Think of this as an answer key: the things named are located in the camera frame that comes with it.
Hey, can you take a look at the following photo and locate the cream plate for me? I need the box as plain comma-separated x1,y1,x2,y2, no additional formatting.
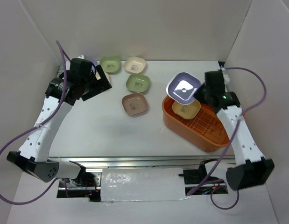
95,72,111,84
123,56,147,74

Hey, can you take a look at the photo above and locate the yellow plate front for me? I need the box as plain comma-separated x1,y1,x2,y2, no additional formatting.
172,100,201,119

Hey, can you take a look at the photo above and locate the purple plate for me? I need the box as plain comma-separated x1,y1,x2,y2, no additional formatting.
90,59,99,67
166,72,201,105

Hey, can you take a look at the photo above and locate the brown plate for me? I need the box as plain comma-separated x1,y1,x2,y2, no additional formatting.
121,92,148,115

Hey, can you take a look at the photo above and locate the green plate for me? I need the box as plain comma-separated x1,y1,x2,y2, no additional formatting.
99,56,121,74
126,74,151,93

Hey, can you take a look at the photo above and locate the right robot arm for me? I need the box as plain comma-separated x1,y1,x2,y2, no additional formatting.
194,70,275,190

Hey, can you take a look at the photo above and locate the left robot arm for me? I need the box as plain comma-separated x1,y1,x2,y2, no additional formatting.
7,58,112,186

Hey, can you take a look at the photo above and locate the orange plastic bin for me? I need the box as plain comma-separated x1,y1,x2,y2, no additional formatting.
162,96,229,153

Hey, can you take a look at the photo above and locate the green plate back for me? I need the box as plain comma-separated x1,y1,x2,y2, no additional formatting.
99,56,121,74

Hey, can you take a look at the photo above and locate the white foil cover sheet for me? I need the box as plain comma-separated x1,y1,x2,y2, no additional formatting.
100,168,186,202

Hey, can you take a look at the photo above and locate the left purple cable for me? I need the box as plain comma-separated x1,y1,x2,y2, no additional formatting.
0,41,72,206

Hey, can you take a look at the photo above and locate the aluminium rail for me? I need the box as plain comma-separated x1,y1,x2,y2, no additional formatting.
47,155,236,170

